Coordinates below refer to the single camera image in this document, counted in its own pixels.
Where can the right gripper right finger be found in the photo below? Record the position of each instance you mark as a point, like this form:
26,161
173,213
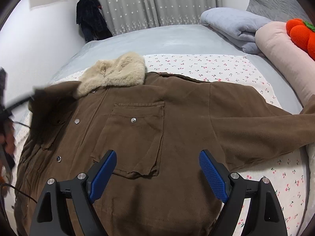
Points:
264,217

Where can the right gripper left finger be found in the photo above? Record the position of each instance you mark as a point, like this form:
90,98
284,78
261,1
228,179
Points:
51,215

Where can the brown coat with fur collar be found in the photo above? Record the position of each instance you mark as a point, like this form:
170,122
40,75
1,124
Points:
157,130

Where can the dark hanging clothes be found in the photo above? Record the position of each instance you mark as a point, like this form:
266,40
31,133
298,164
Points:
91,21

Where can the person's left hand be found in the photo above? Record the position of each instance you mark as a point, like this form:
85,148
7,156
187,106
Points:
8,148

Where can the cherry print bed cover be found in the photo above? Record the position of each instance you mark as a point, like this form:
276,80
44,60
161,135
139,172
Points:
221,66

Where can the grey dotted curtain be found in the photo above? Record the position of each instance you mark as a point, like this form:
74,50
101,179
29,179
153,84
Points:
124,16

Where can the pink pillow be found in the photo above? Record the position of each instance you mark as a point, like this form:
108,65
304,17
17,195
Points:
293,63

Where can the red pumpkin plush cushion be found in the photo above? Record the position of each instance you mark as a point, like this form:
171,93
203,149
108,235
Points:
302,34

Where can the light blue bed sheet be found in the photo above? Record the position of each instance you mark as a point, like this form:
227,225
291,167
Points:
160,44

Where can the folded lavender blanket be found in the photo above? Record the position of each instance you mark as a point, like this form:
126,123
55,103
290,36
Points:
238,26

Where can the grey quilted headboard cover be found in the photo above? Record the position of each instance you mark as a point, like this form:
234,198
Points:
278,10

